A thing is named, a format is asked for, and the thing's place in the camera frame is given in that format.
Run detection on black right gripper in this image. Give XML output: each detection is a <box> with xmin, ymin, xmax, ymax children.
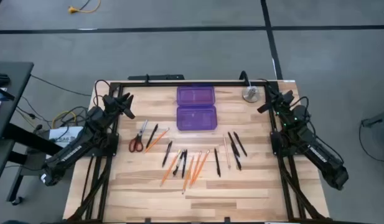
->
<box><xmin>257</xmin><ymin>88</ymin><xmax>296</xmax><ymax>121</ymax></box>

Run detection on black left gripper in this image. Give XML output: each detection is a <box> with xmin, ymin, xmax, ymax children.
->
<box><xmin>103</xmin><ymin>93</ymin><xmax>136</xmax><ymax>120</ymax></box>

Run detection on red-handled scissors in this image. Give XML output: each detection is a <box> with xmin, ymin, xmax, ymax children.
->
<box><xmin>128</xmin><ymin>119</ymin><xmax>149</xmax><ymax>153</ymax></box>

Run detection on clear pen with black grip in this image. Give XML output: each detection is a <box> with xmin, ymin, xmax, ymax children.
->
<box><xmin>172</xmin><ymin>149</ymin><xmax>185</xmax><ymax>177</ymax></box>
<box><xmin>161</xmin><ymin>140</ymin><xmax>174</xmax><ymax>169</ymax></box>

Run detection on purple plastic pencil box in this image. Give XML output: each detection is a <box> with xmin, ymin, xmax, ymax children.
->
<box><xmin>176</xmin><ymin>84</ymin><xmax>218</xmax><ymax>131</ymax></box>

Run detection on round metal stand base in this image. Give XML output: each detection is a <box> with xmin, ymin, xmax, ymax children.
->
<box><xmin>241</xmin><ymin>85</ymin><xmax>261</xmax><ymax>103</ymax></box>

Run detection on black bar with clamp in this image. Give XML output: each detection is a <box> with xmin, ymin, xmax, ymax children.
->
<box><xmin>127</xmin><ymin>73</ymin><xmax>185</xmax><ymax>85</ymax></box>

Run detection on white paper sheet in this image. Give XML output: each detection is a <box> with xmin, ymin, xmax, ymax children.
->
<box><xmin>44</xmin><ymin>125</ymin><xmax>85</xmax><ymax>164</ymax></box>

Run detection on grey stand foot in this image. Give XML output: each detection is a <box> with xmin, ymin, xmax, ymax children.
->
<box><xmin>361</xmin><ymin>108</ymin><xmax>384</xmax><ymax>138</ymax></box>

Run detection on black desk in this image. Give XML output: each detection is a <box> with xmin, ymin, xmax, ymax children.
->
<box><xmin>0</xmin><ymin>61</ymin><xmax>35</xmax><ymax>141</ymax></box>

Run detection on black object on desk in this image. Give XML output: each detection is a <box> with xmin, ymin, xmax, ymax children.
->
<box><xmin>0</xmin><ymin>72</ymin><xmax>11</xmax><ymax>90</ymax></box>

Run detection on black aluminium table frame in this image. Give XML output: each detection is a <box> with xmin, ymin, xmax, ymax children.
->
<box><xmin>63</xmin><ymin>80</ymin><xmax>331</xmax><ymax>224</ymax></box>

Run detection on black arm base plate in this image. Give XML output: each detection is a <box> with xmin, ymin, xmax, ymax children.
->
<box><xmin>82</xmin><ymin>132</ymin><xmax>119</xmax><ymax>157</ymax></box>
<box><xmin>270</xmin><ymin>130</ymin><xmax>304</xmax><ymax>156</ymax></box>

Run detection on black curved bracket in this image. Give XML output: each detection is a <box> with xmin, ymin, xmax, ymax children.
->
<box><xmin>238</xmin><ymin>70</ymin><xmax>252</xmax><ymax>88</ymax></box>

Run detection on yellow looped cable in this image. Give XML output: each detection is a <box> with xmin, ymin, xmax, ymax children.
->
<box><xmin>51</xmin><ymin>110</ymin><xmax>77</xmax><ymax>129</ymax></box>

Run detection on black floor cable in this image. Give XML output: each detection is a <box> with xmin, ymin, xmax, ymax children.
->
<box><xmin>358</xmin><ymin>119</ymin><xmax>384</xmax><ymax>164</ymax></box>
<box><xmin>30</xmin><ymin>74</ymin><xmax>93</xmax><ymax>97</ymax></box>

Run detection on black desk leg frame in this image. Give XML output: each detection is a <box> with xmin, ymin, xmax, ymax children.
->
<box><xmin>0</xmin><ymin>123</ymin><xmax>76</xmax><ymax>206</ymax></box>

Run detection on yellow floor cable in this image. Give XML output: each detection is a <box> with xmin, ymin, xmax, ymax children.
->
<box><xmin>67</xmin><ymin>0</ymin><xmax>102</xmax><ymax>15</ymax></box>

